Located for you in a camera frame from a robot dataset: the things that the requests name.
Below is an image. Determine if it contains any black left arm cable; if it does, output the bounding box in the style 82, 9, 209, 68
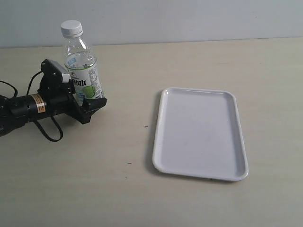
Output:
0, 70, 64, 142

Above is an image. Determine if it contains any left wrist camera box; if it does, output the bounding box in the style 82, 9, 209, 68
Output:
41, 59, 71, 84

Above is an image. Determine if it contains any clear plastic drink bottle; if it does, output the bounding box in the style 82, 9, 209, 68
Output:
63, 33, 104, 106

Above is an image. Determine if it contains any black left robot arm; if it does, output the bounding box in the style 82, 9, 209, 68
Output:
0, 77, 107, 142

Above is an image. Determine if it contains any white bottle cap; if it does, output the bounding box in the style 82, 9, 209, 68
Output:
61, 20, 83, 38

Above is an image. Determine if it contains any white rectangular tray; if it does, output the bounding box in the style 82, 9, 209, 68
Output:
152, 87, 249, 182

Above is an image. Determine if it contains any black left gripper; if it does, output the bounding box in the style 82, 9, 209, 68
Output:
38, 78, 107, 124

